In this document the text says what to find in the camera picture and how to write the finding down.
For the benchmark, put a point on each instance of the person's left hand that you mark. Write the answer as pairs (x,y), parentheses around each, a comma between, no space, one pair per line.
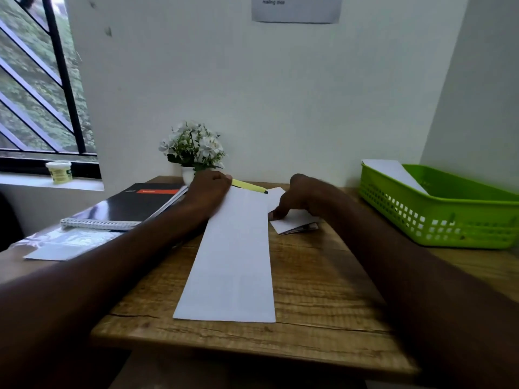
(209,190)

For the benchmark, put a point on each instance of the person's right hand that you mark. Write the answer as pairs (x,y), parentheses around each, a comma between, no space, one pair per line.
(308,194)

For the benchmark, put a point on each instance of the grey lined printed document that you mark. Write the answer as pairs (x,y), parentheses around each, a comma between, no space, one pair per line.
(296,222)

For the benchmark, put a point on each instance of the white envelope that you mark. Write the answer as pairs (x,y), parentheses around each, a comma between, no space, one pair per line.
(393,172)
(235,259)

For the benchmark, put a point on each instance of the clear plastic sleeve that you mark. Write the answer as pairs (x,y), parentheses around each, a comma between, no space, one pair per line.
(73,236)

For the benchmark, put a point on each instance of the green plastic basket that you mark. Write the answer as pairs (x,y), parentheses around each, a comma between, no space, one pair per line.
(458,214)

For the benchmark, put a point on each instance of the stack of white envelopes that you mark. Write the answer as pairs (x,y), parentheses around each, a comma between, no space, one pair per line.
(56,251)

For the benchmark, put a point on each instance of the person's left forearm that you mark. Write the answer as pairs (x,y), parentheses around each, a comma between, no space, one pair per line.
(93,287)

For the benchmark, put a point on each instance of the person's right forearm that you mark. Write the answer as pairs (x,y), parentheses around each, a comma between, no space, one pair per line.
(438,295)

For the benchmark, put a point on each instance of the white flower plant in pot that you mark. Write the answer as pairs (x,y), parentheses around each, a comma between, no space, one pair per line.
(192,145)

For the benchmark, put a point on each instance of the black spiral notebook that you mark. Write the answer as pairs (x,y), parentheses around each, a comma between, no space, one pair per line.
(129,204)

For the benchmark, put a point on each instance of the small cream jar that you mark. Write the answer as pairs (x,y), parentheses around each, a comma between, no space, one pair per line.
(59,172)

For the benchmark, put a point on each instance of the white window sill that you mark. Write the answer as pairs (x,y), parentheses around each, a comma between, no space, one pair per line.
(48,182)

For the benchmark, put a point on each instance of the paper notice sheet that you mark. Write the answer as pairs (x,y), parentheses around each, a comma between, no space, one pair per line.
(298,12)

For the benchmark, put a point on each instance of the black window grille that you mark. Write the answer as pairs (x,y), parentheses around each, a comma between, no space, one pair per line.
(61,76)

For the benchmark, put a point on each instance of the black backpack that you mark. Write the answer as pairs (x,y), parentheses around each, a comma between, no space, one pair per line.
(10,222)

